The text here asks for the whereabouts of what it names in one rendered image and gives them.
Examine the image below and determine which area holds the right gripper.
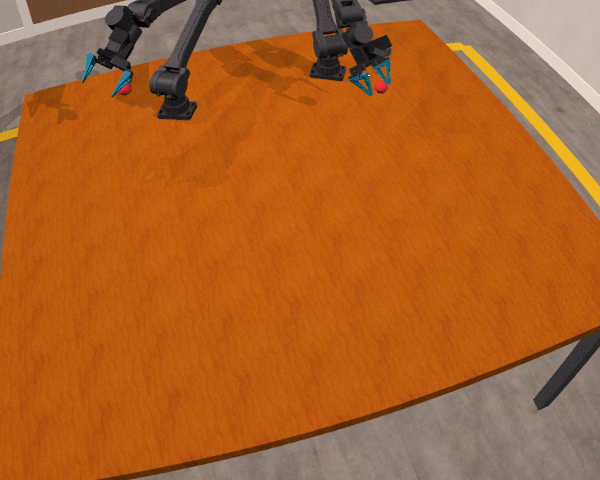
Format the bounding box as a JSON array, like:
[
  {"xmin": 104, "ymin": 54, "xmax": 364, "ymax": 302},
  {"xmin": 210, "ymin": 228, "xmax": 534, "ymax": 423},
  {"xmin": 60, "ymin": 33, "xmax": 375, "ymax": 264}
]
[{"xmin": 82, "ymin": 48, "xmax": 133, "ymax": 97}]

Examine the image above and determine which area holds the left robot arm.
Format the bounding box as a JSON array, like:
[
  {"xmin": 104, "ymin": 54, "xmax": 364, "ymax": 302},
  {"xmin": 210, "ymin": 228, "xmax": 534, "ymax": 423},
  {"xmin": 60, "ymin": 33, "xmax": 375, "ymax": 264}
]
[{"xmin": 310, "ymin": 0, "xmax": 392, "ymax": 81}]

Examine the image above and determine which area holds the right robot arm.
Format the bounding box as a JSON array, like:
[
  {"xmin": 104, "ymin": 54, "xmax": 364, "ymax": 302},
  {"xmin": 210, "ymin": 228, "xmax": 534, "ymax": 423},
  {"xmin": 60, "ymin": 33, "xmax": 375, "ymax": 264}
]
[{"xmin": 104, "ymin": 0, "xmax": 222, "ymax": 120}]

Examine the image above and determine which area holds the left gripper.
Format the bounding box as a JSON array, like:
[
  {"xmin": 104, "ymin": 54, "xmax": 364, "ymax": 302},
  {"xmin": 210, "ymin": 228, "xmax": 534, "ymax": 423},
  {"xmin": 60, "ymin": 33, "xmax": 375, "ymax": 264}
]
[{"xmin": 348, "ymin": 46, "xmax": 391, "ymax": 96}]

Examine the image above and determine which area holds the red sphere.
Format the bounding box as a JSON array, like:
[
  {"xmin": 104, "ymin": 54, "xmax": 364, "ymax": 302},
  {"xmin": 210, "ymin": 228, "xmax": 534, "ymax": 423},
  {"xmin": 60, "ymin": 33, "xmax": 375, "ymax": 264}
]
[
  {"xmin": 118, "ymin": 83, "xmax": 132, "ymax": 95},
  {"xmin": 374, "ymin": 80, "xmax": 388, "ymax": 94}
]

